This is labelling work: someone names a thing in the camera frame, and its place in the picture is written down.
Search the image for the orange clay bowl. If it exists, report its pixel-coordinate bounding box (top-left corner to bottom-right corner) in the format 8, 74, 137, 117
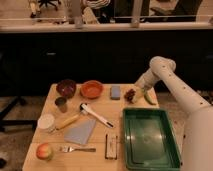
80, 80, 103, 99

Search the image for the black office chair base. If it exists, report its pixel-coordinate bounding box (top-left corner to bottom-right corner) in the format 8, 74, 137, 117
0, 96, 37, 132

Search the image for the black rectangular case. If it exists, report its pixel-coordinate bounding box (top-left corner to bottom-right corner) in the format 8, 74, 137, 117
105, 134, 117, 160

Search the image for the red yellow apple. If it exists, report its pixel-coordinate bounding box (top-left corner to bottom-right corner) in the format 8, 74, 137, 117
36, 143, 53, 161

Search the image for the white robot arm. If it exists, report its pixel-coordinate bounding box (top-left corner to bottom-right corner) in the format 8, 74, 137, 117
135, 56, 213, 171

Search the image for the blue sponge block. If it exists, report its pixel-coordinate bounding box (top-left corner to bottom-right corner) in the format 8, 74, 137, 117
110, 85, 121, 100

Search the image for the dark red grape bunch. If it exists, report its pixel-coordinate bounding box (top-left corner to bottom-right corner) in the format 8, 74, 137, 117
124, 89, 136, 103

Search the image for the white round cup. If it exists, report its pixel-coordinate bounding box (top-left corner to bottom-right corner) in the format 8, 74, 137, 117
37, 114, 55, 132

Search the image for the green plastic tray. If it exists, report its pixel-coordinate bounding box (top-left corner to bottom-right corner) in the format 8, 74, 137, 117
123, 108, 181, 171

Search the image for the small metal cup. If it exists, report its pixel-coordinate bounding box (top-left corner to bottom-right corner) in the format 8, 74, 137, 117
55, 97, 67, 113

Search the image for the silver fork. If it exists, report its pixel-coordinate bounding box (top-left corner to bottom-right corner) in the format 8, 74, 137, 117
59, 146, 96, 153

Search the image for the grey blue folded cloth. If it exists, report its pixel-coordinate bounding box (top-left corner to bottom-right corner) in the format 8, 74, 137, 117
64, 119, 96, 145

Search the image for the white handled peeler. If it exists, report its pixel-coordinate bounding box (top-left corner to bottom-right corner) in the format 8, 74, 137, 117
80, 103, 114, 128

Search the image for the dark brown bowl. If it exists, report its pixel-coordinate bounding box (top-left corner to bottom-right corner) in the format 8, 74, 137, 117
56, 79, 77, 98

